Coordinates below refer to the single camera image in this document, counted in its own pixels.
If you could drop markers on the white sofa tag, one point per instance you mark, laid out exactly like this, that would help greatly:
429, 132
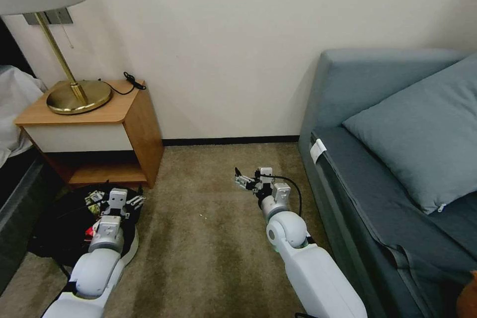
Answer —
319, 151

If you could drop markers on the red crumpled wrapper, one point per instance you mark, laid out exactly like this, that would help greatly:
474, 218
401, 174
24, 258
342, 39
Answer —
88, 234

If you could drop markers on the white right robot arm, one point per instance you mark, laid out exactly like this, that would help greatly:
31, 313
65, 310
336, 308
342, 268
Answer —
316, 269

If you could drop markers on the brass lamp with white shade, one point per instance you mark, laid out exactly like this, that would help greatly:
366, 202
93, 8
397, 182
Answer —
78, 99

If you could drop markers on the grey metal wall plate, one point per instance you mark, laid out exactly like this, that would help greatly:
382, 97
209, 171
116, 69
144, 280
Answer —
56, 17

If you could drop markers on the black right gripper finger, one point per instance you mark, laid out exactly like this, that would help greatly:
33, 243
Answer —
246, 177
246, 184

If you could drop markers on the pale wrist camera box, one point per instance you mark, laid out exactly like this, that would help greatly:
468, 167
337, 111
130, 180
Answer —
265, 172
117, 198

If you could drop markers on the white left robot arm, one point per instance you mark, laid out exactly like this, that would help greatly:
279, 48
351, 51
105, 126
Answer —
95, 262

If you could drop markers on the wooden nightstand with white drawer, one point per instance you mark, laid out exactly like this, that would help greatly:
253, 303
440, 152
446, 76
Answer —
97, 135

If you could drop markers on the white bed sheet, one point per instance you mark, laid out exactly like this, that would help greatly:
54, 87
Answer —
15, 109

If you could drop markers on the dark bed frame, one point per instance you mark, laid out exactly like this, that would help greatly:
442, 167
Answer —
18, 198

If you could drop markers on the black baseboard strip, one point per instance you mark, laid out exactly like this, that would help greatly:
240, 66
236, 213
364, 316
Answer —
231, 141

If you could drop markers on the blue grey sofa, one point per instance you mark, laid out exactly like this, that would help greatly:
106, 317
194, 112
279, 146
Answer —
357, 184

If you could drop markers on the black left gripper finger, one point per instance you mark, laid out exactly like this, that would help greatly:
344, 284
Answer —
103, 204
136, 202

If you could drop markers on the black bin liner bag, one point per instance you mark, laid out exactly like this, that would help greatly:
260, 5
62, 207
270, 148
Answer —
63, 221

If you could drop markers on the crumpled white green wrapper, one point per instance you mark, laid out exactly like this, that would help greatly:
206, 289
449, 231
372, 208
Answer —
93, 196

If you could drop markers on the blue grey pillow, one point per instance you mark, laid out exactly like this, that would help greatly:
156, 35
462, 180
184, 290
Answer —
421, 139

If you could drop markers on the orange brown object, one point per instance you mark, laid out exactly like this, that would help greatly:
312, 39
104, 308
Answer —
469, 297

